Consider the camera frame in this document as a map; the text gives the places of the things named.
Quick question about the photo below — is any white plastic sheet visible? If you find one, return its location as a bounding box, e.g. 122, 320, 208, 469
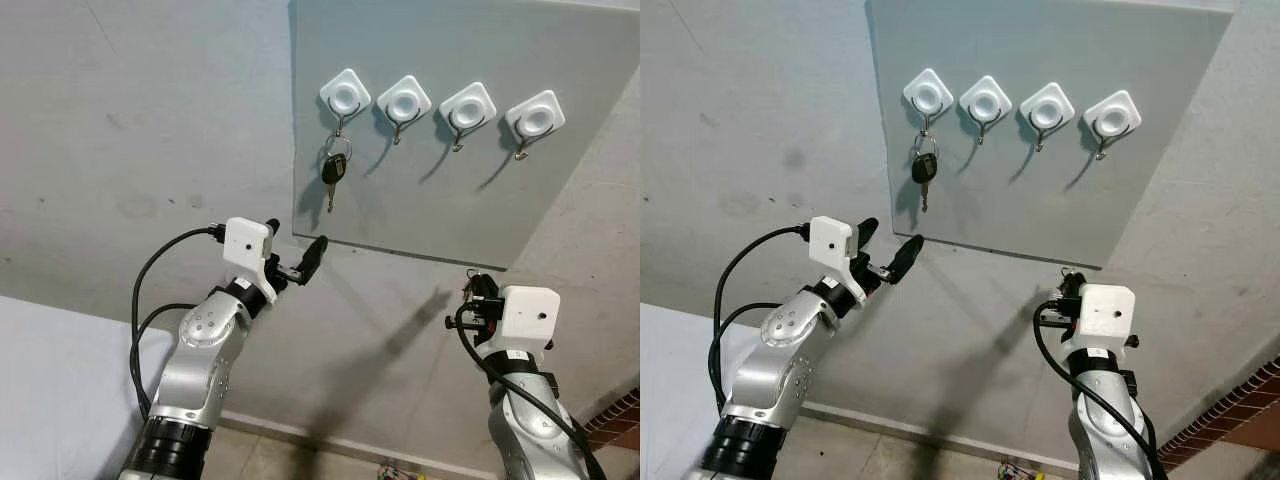
0, 295, 181, 480
640, 300, 763, 480

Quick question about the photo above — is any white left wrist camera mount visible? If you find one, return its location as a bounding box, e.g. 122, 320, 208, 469
222, 217, 279, 304
808, 216, 867, 304

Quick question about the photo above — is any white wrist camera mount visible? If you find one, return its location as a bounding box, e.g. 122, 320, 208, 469
478, 285, 561, 367
222, 217, 279, 304
808, 216, 867, 304
1062, 284, 1139, 362

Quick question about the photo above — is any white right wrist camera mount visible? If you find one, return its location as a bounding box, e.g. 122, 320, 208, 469
478, 285, 561, 367
1062, 284, 1139, 362

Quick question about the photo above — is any grey wall board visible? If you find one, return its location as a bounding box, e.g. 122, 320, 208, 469
866, 0, 1237, 270
288, 0, 641, 271

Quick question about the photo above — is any black car key with ring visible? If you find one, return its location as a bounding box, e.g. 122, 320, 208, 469
911, 136, 941, 214
320, 136, 353, 214

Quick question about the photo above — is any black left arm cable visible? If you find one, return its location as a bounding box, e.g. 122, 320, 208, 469
709, 226, 813, 406
130, 226, 227, 416

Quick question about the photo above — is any white square wall hook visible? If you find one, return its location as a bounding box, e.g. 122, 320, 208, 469
959, 75, 1014, 147
1083, 90, 1143, 162
319, 68, 372, 139
505, 90, 567, 162
438, 81, 498, 154
902, 68, 955, 137
1018, 81, 1076, 154
376, 74, 433, 147

